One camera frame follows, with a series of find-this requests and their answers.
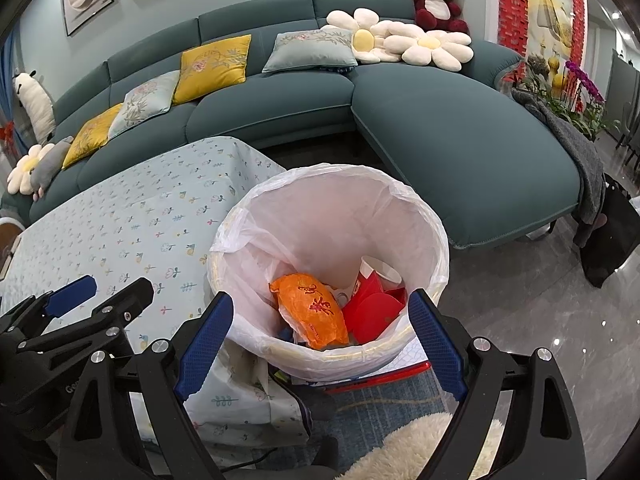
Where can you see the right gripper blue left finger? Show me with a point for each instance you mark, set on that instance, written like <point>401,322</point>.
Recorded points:
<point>197,343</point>

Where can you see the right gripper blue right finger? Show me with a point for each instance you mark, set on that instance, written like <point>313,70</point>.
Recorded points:
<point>448,359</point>

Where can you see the red paper box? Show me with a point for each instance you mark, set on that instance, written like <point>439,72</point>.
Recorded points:
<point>372,307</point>

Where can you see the red paper cup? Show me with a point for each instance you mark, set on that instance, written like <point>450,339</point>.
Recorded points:
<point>387,275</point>

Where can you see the orange plastic bag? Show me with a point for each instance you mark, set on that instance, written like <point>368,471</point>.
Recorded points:
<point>311,310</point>

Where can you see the white lined trash bin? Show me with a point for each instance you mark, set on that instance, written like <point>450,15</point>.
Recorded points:
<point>322,220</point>

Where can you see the white fluffy rug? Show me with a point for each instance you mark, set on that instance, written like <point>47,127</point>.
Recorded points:
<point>403,453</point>

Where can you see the floral light blue tablecloth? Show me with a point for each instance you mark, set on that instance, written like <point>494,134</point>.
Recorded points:
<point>157,220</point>

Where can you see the daisy pillow far left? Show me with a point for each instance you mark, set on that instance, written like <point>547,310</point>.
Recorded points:
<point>19,178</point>

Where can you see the grey mouse plush toy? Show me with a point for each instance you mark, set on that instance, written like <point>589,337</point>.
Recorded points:
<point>50,161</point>

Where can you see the grey blanket on sofa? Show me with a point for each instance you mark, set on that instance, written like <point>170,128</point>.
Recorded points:
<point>588,214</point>

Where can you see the yellow cushion left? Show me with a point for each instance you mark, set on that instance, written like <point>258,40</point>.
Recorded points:
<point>92,136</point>

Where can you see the yellow cushion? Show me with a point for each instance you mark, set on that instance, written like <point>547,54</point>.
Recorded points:
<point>212,67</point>
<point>92,136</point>

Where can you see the light green cushion left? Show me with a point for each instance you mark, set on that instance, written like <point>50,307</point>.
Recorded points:
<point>148,100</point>

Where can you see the light green cushion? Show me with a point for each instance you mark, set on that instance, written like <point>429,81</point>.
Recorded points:
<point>309,49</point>
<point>148,100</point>

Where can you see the white sheep plush toy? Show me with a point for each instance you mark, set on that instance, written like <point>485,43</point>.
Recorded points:
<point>37,105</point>

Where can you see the potted flower arrangement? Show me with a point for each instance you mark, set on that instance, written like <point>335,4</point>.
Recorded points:
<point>568,92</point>

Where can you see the yellow cushion centre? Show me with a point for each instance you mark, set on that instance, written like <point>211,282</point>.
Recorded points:
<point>212,67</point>

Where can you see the dark green sectional sofa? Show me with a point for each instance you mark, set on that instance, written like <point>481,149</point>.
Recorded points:
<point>489,168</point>

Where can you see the daisy flower pillow lower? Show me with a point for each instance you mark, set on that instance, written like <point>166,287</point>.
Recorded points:
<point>445,50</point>

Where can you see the daisy flower pillow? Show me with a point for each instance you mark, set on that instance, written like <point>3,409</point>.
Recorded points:
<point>368,34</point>
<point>445,50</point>

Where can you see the daisy flower pillow upper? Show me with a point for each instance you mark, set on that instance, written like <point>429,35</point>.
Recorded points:
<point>368,34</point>

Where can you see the light green cushion right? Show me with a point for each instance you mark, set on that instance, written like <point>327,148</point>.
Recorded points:
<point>309,49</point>

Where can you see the wooden chair white frame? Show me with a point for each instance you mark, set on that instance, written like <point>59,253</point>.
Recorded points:
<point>10,236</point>

